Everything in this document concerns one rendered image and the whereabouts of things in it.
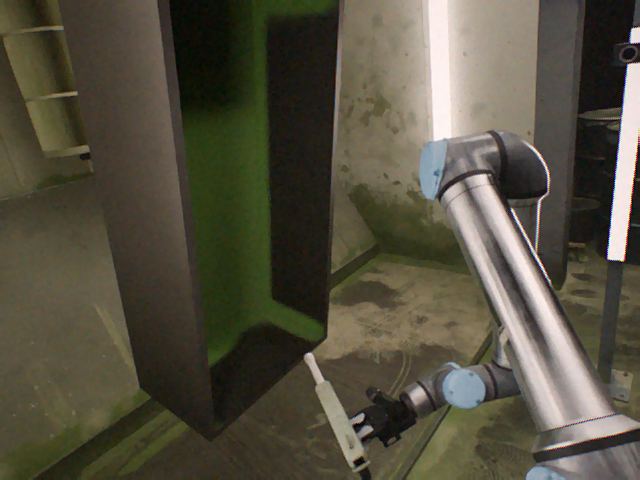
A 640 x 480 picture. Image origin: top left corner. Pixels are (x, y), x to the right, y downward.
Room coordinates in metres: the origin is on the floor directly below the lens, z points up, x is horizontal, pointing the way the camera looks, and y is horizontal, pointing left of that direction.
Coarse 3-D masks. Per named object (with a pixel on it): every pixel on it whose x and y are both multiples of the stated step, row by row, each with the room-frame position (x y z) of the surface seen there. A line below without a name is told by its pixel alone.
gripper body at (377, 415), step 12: (372, 408) 0.95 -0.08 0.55; (384, 408) 0.94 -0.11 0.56; (408, 408) 0.92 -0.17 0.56; (372, 420) 0.91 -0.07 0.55; (384, 420) 0.90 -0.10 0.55; (396, 420) 0.92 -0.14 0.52; (408, 420) 0.93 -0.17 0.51; (384, 432) 0.90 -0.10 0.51; (396, 432) 0.90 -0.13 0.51; (384, 444) 0.89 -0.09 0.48
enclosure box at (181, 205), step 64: (64, 0) 1.06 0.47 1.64; (128, 0) 0.92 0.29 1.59; (192, 0) 1.36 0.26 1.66; (256, 0) 1.53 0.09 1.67; (320, 0) 1.38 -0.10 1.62; (128, 64) 0.95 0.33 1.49; (192, 64) 1.37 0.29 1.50; (256, 64) 1.56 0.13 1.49; (320, 64) 1.39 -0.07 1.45; (128, 128) 0.99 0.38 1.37; (192, 128) 1.37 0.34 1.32; (256, 128) 1.59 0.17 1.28; (320, 128) 1.41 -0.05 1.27; (128, 192) 1.04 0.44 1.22; (192, 192) 1.38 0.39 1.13; (256, 192) 1.61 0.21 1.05; (320, 192) 1.43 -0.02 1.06; (128, 256) 1.10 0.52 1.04; (192, 256) 0.94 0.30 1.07; (256, 256) 1.64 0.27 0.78; (320, 256) 1.46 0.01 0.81; (128, 320) 1.17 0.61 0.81; (192, 320) 0.96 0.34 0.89; (256, 320) 1.58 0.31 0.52; (320, 320) 1.48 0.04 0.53; (192, 384) 1.01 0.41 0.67; (256, 384) 1.23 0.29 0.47
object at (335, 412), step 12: (312, 360) 1.21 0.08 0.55; (312, 372) 1.16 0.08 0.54; (324, 384) 1.06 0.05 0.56; (324, 396) 1.01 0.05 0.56; (336, 396) 1.01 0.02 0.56; (324, 408) 0.97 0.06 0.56; (336, 408) 0.95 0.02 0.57; (336, 420) 0.91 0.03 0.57; (348, 420) 0.90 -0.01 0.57; (336, 432) 0.87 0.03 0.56; (348, 432) 0.86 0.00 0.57; (348, 444) 0.81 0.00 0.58; (360, 444) 0.81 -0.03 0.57; (348, 456) 0.79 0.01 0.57; (360, 456) 0.78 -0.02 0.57; (360, 468) 0.78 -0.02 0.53
